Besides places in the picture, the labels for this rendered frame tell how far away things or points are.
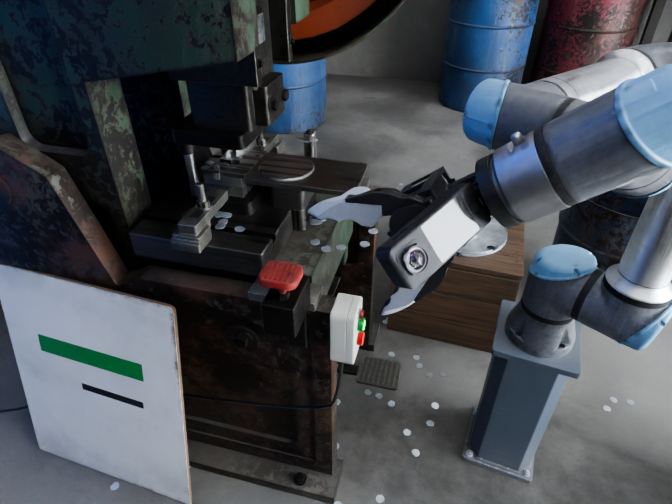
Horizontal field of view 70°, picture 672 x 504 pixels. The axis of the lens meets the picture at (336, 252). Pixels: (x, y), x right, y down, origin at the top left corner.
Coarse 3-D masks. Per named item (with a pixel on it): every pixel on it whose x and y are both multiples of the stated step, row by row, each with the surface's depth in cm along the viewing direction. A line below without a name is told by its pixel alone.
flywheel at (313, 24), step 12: (312, 0) 121; (324, 0) 119; (336, 0) 117; (348, 0) 116; (360, 0) 115; (372, 0) 115; (312, 12) 120; (324, 12) 119; (336, 12) 118; (348, 12) 117; (360, 12) 117; (300, 24) 122; (312, 24) 121; (324, 24) 120; (336, 24) 120; (300, 36) 124; (312, 36) 123
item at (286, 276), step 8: (272, 264) 83; (280, 264) 84; (288, 264) 83; (296, 264) 84; (264, 272) 82; (272, 272) 82; (280, 272) 82; (288, 272) 82; (296, 272) 82; (264, 280) 80; (272, 280) 80; (280, 280) 80; (288, 280) 80; (296, 280) 80; (280, 288) 80; (288, 288) 80
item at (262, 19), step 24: (264, 0) 94; (264, 24) 96; (264, 48) 97; (264, 72) 99; (192, 96) 96; (216, 96) 94; (240, 96) 93; (264, 96) 95; (288, 96) 102; (216, 120) 97; (240, 120) 96; (264, 120) 98
